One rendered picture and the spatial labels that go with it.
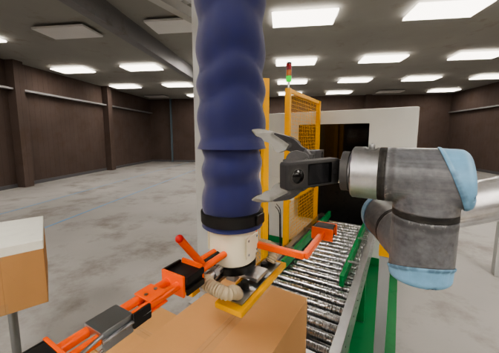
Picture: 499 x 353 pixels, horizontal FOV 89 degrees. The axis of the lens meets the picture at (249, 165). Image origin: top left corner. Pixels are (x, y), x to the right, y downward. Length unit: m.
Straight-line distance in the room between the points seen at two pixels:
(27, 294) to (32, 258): 0.21
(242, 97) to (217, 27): 0.21
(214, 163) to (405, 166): 0.56
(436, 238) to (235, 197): 0.55
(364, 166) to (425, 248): 0.15
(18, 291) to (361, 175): 2.00
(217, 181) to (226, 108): 0.23
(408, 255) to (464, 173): 0.14
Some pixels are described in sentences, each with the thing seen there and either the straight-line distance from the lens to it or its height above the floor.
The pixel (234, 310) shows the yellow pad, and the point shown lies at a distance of 0.86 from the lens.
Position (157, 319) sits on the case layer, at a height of 0.54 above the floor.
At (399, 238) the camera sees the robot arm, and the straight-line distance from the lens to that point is 0.48.
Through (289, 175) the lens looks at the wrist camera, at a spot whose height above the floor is 1.58.
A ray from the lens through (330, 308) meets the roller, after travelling 1.95.
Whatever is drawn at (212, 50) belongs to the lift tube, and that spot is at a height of 1.90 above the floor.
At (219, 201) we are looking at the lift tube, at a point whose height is 1.44.
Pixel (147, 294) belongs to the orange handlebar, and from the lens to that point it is 0.73.
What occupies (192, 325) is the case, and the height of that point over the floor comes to 0.94.
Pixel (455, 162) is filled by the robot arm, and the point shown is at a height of 1.61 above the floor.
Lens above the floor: 1.64
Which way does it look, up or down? 7 degrees down
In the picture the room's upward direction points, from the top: straight up
